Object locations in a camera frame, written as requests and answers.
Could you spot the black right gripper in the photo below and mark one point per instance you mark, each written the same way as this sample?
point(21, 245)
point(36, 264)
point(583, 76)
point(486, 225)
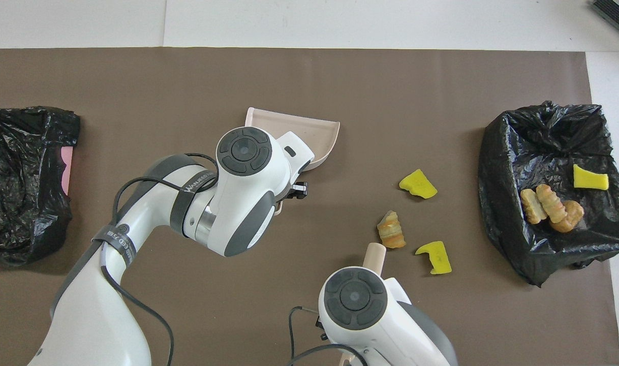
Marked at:
point(321, 328)

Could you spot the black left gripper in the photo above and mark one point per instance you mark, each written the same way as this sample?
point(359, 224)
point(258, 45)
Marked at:
point(298, 190)

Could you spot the beige plastic dustpan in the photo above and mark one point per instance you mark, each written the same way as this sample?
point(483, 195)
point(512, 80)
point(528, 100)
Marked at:
point(309, 132)

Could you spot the beige hand brush black bristles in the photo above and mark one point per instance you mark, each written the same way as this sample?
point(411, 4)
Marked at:
point(374, 256)

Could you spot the striped toy croissant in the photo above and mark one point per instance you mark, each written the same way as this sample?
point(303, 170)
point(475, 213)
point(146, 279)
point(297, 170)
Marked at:
point(391, 231)
point(551, 202)

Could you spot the yellow sponge chunk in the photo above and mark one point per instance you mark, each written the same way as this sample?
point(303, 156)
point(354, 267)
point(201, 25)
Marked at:
point(419, 184)

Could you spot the notched yellow sponge piece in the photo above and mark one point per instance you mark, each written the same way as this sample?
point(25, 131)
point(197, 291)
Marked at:
point(438, 259)

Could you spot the pale ridged bread piece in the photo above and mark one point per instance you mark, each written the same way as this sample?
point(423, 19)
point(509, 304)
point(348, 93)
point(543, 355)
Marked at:
point(532, 207)

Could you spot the brown bread roll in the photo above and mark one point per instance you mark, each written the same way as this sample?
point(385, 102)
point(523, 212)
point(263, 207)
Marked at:
point(573, 216)

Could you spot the yellow sponge wedge green edge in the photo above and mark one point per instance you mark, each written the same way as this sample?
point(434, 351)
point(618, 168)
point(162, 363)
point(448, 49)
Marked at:
point(591, 179)

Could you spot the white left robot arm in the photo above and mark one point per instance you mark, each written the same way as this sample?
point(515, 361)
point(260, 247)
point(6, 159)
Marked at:
point(238, 203)

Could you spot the bin lined with black bag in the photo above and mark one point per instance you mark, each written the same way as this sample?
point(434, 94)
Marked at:
point(507, 168)

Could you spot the brown paper table mat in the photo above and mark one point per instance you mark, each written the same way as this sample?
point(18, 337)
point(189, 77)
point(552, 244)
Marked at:
point(309, 71)

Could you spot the right black garbage bag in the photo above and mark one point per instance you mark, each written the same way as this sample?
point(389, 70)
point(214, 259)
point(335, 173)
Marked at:
point(14, 203)

